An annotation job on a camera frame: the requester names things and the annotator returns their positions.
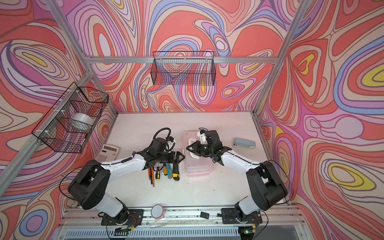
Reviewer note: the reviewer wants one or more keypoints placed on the white calculator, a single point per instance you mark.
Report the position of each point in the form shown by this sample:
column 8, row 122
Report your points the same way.
column 108, row 153

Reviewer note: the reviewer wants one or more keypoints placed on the yellow black screwdriver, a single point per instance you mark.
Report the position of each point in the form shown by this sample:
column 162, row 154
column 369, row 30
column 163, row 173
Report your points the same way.
column 157, row 172

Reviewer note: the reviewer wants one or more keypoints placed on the orange handle screwdriver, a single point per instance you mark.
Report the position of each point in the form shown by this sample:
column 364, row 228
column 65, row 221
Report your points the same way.
column 165, row 170

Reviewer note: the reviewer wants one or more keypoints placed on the small black block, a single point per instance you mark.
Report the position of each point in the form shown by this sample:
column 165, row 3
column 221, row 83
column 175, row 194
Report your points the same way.
column 205, row 215

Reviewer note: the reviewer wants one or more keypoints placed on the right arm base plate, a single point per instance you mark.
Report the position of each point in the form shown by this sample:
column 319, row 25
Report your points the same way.
column 235, row 216

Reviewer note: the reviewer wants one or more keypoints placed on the orange hex key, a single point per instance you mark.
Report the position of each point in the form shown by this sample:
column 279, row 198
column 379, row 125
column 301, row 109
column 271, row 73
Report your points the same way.
column 153, row 176

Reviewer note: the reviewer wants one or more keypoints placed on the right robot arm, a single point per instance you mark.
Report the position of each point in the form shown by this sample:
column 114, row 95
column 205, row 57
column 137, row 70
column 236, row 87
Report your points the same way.
column 265, row 184

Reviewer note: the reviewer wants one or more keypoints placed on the black wire basket back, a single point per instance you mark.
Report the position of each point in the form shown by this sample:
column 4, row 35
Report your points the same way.
column 183, row 68

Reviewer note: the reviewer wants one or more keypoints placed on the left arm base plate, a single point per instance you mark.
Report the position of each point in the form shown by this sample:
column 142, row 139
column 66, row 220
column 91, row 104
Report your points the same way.
column 129, row 217

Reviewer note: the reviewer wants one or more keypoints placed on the grey stapler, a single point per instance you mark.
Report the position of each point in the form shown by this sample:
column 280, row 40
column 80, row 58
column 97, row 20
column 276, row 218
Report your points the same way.
column 243, row 143

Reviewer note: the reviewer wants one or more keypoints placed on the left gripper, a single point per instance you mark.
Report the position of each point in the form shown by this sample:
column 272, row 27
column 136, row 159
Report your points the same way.
column 177, row 157

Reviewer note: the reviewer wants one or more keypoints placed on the black wire basket left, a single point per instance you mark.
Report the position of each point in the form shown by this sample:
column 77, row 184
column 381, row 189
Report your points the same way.
column 57, row 133

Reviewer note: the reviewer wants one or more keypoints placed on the pink plastic tool box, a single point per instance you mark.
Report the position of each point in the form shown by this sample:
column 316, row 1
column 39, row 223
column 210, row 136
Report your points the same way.
column 198, row 162

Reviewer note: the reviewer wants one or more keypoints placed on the teal utility knife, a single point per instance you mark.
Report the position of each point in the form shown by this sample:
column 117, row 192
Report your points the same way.
column 169, row 171

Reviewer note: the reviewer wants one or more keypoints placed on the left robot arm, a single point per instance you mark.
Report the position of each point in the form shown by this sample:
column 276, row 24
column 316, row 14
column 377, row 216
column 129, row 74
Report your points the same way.
column 88, row 187

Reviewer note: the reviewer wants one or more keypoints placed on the black hex key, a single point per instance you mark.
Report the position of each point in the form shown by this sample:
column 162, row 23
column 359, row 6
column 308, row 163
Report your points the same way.
column 151, row 175

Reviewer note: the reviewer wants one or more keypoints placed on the clear handle tester screwdriver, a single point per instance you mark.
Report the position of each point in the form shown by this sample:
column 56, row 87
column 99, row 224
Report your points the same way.
column 161, row 169

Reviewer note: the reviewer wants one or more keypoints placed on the pink tape roll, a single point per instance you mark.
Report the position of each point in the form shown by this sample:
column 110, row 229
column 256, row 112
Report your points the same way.
column 157, row 212

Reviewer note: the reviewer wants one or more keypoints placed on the silver duct tape roll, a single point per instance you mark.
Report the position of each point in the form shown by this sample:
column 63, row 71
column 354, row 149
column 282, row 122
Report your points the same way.
column 82, row 122

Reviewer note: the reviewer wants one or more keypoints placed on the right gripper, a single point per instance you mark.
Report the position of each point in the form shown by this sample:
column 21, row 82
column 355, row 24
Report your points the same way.
column 195, row 144

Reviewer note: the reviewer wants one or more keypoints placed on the yellow black utility knife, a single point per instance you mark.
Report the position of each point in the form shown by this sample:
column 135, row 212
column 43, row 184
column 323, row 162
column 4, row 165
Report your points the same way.
column 175, row 171

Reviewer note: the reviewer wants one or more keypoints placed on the black wire basket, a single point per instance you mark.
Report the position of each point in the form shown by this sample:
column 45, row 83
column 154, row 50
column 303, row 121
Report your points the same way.
column 57, row 133
column 183, row 68

